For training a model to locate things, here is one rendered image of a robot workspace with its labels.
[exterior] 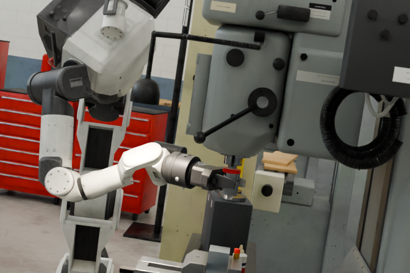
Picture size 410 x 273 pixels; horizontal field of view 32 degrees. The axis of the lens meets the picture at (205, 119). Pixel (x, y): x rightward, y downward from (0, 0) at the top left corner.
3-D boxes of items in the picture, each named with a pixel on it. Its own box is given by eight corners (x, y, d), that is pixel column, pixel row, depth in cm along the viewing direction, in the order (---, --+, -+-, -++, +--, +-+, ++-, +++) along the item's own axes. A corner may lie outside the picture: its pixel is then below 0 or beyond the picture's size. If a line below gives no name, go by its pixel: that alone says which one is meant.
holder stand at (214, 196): (205, 259, 216) (215, 196, 215) (199, 241, 238) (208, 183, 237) (244, 264, 218) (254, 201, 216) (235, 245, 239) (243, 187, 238)
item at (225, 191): (240, 195, 183) (243, 173, 182) (232, 197, 179) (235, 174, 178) (224, 191, 185) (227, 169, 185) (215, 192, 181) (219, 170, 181)
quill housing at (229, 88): (196, 152, 171) (215, 21, 169) (202, 143, 192) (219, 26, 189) (273, 164, 170) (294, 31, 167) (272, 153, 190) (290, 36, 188)
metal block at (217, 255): (205, 273, 176) (208, 250, 176) (207, 267, 182) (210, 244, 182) (226, 276, 176) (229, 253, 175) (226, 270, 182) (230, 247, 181)
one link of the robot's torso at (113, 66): (28, 83, 229) (17, 21, 197) (95, 16, 243) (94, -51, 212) (100, 135, 224) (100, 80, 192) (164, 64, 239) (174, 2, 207)
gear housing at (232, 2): (200, 18, 167) (206, -25, 166) (207, 24, 191) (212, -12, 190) (341, 38, 165) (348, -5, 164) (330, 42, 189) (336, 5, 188)
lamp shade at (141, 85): (125, 99, 176) (128, 75, 176) (150, 102, 180) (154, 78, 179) (138, 103, 170) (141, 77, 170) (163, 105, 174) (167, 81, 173)
